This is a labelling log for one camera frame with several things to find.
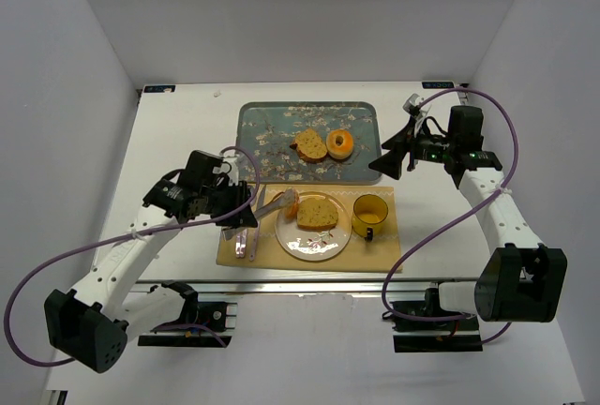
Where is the white and yellow plate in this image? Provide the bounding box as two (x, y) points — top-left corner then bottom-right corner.
(275, 191), (352, 263)

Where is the yellow paper placemat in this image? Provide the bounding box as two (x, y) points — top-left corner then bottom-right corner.
(217, 185), (401, 273)

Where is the knife with pink handle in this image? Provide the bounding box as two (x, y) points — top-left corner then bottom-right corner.
(248, 186), (267, 262)

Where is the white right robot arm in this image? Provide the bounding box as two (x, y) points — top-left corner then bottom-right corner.
(369, 97), (567, 323)

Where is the orange glazed bagel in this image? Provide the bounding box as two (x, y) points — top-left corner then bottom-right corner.
(325, 129), (354, 160)

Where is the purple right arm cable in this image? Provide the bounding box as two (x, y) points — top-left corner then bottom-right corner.
(382, 85), (520, 348)

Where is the spoon with pink handle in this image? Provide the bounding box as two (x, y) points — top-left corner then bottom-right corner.
(236, 229), (248, 258)

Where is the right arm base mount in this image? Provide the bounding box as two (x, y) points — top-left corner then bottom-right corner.
(382, 288), (483, 353)

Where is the yellow glass mug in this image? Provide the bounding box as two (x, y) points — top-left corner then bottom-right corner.
(352, 194), (389, 242)

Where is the aluminium frame rail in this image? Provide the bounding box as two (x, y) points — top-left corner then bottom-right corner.
(130, 277), (484, 298)

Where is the fork with pink handle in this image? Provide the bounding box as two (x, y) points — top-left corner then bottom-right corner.
(235, 232), (246, 258)

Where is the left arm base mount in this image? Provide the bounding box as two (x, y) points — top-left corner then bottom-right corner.
(137, 280), (237, 349)

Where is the brown bread slice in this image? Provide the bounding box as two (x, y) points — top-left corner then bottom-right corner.
(290, 128), (328, 163)
(296, 198), (338, 231)

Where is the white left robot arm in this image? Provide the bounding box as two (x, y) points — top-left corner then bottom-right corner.
(44, 151), (296, 373)

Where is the floral blue serving tray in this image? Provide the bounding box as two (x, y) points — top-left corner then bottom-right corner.
(236, 101), (382, 185)

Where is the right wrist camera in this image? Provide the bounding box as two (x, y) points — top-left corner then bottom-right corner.
(403, 94), (431, 135)

